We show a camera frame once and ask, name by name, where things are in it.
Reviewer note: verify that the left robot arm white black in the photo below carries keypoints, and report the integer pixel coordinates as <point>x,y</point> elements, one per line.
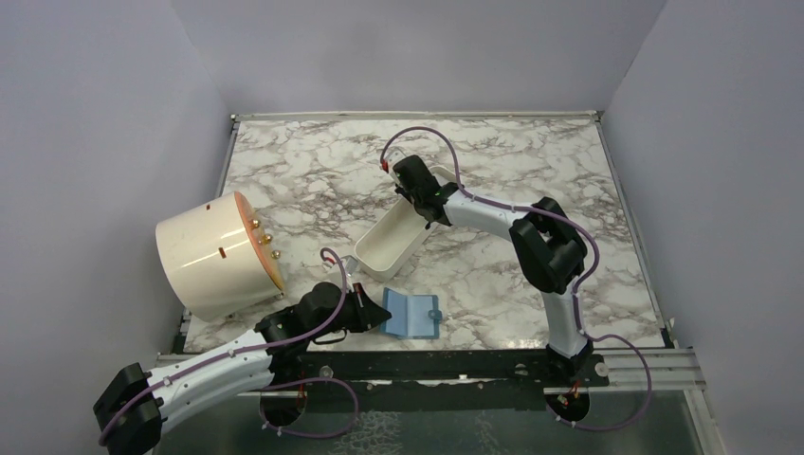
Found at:
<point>138,408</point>

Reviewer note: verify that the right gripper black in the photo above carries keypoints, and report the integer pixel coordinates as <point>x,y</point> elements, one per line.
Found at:
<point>400,189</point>

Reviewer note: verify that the cream cylindrical container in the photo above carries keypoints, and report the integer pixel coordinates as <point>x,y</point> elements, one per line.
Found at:
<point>218,257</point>

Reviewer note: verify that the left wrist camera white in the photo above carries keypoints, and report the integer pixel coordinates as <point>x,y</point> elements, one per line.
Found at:
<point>350,264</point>

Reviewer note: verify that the black front mounting rail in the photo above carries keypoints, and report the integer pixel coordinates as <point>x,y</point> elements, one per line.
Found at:
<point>328,381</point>

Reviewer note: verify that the white oblong plastic tray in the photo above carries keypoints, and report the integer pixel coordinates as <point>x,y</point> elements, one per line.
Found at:
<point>391,241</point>

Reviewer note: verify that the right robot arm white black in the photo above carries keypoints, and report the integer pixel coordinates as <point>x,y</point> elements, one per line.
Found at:
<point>550,252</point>

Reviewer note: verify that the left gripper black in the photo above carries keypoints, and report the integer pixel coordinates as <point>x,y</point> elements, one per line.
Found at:
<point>368,314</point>

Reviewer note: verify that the blue leather card holder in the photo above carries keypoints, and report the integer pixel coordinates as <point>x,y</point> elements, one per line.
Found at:
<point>412,316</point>

